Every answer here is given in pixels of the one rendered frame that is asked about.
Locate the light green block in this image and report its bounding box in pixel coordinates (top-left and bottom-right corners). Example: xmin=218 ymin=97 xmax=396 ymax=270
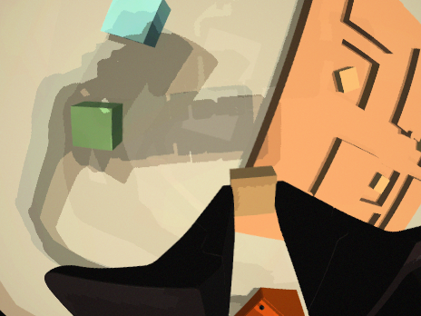
xmin=70 ymin=101 xmax=123 ymax=151

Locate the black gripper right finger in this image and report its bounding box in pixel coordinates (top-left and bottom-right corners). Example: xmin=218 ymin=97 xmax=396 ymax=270
xmin=275 ymin=180 xmax=421 ymax=316

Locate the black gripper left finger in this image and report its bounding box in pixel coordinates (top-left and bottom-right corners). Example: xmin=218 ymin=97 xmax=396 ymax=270
xmin=44 ymin=184 xmax=236 ymax=316

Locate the light teal cube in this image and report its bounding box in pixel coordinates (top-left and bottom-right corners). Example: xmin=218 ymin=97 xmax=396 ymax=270
xmin=101 ymin=0 xmax=171 ymax=48

